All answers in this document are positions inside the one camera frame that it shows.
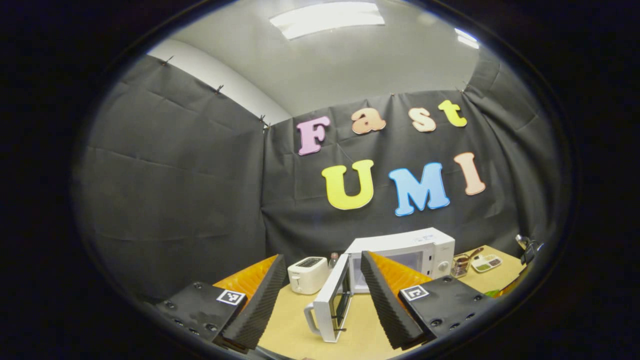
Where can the white toaster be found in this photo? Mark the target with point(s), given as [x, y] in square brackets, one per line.
[307, 275]

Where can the white microwave oven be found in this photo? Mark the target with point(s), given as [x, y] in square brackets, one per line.
[425, 242]

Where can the small ceiling light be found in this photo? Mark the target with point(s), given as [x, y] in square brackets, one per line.
[467, 39]

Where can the large ceiling light panel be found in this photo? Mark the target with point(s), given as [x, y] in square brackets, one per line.
[327, 19]

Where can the white divided spice dish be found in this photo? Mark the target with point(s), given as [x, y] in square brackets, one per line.
[487, 263]

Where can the black backdrop cloth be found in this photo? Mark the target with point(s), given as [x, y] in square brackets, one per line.
[175, 200]

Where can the clear bottle with red label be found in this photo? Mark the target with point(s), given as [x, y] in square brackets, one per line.
[333, 261]

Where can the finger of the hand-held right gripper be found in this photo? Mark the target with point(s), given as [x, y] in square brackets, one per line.
[514, 284]

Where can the brown wooden spoon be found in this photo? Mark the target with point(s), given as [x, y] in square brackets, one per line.
[472, 254]

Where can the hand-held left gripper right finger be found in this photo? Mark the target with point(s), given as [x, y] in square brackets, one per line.
[387, 305]

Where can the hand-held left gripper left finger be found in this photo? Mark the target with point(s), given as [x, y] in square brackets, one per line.
[260, 305]

